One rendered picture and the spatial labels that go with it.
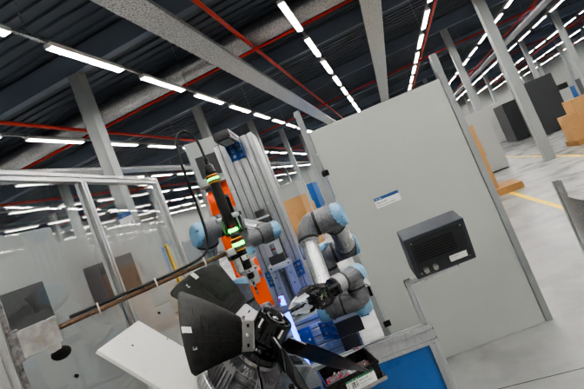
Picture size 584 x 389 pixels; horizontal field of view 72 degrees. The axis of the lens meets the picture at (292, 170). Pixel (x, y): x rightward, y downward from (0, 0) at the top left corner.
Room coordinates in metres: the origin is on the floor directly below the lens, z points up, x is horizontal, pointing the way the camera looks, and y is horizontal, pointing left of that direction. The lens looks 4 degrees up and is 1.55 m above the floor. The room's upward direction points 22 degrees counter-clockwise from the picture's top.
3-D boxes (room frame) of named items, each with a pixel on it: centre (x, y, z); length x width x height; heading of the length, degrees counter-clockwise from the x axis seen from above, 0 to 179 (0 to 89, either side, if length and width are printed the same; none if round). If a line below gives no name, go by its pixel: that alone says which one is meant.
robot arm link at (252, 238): (1.71, 0.29, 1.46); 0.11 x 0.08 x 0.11; 123
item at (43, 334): (1.10, 0.81, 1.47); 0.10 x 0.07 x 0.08; 122
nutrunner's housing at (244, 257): (1.43, 0.27, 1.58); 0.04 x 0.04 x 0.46
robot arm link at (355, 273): (1.67, -0.06, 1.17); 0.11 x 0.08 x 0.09; 124
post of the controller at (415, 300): (1.75, -0.28, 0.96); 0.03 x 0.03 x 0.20; 87
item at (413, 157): (3.17, -0.78, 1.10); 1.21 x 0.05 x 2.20; 87
